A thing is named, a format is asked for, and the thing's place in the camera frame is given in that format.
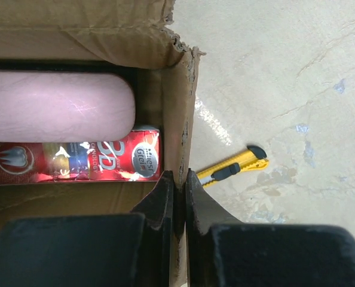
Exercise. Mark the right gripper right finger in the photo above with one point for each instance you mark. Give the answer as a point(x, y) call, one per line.
point(223, 251)

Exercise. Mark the red toothpaste box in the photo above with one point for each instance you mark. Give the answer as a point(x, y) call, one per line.
point(134, 158)

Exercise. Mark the yellow utility knife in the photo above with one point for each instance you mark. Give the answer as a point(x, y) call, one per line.
point(253, 158)

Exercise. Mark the taped cardboard express box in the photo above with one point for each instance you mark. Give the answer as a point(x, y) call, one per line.
point(130, 39)

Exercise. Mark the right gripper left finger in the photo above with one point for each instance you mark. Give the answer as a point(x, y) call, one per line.
point(132, 249)

